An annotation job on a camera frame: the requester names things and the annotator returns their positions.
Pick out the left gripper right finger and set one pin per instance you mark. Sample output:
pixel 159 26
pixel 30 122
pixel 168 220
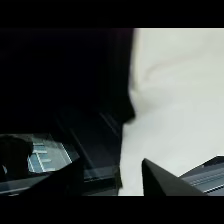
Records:
pixel 160 181

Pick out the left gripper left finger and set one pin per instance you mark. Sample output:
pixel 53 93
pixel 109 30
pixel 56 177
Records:
pixel 61 181

